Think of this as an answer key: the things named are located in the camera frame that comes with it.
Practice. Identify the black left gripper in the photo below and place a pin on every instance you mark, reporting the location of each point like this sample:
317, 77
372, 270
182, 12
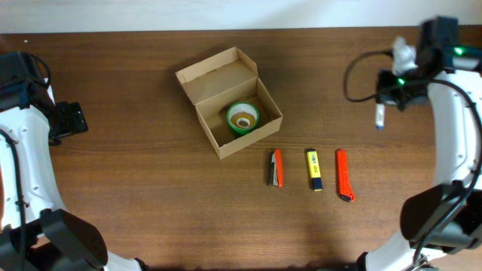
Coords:
73, 119

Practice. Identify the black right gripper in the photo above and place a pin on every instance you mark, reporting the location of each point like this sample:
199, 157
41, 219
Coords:
383, 95

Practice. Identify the blue white marker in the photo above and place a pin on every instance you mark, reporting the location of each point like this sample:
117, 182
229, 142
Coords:
380, 111

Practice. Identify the red utility knife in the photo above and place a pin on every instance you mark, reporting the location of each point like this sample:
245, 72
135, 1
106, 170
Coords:
344, 187

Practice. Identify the green tape roll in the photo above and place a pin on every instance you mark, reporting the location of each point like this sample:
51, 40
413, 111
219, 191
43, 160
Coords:
246, 107

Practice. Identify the brown cardboard box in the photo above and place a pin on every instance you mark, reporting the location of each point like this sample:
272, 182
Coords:
218, 82

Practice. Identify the yellow tape roll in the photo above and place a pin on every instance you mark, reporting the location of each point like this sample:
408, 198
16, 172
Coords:
243, 120

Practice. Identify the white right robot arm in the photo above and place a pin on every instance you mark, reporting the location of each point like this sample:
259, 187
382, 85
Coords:
446, 218

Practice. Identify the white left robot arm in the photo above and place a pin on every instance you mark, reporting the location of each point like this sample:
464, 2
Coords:
37, 231

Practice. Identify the yellow highlighter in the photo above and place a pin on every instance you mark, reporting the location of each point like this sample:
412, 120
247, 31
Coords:
314, 168

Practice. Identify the red stapler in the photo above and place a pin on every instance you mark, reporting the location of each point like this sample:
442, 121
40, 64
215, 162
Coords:
275, 169

